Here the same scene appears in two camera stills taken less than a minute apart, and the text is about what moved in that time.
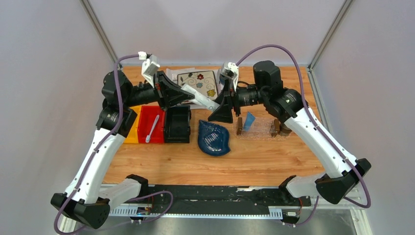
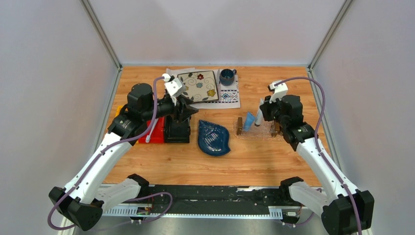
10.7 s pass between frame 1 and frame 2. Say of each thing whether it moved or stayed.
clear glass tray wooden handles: stayed
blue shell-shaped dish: stayed
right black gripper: moved
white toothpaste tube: moved
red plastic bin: stayed
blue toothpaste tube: stayed
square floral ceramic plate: stayed
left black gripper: moved
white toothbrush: stayed
